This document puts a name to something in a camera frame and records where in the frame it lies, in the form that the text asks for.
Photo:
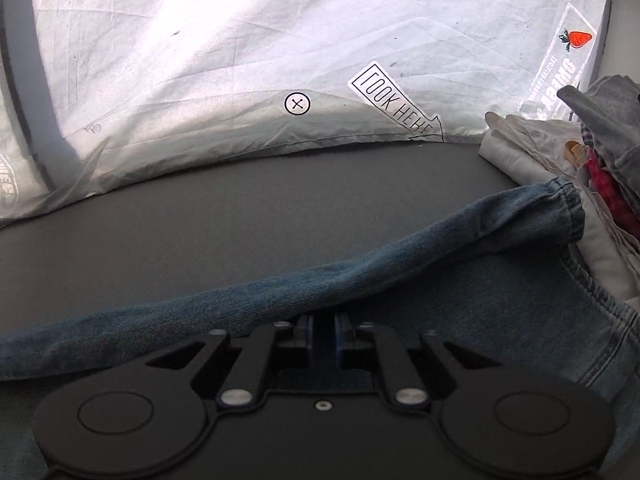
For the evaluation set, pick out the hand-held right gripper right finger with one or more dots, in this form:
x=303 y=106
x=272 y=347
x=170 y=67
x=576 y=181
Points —
x=342 y=340

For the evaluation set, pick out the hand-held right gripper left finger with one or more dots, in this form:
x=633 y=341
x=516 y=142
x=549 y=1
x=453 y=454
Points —
x=311 y=341

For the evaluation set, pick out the blue denim jeans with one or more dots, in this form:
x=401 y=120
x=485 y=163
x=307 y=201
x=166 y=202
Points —
x=450 y=280

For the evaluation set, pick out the white cloth garment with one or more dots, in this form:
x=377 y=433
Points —
x=530 y=150

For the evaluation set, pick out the white printed sheet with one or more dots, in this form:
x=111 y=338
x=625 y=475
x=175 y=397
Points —
x=240 y=60

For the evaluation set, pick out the red patterned garment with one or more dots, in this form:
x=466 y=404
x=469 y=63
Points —
x=612 y=187

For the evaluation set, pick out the grey garment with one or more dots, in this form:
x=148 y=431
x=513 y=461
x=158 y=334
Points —
x=605 y=110

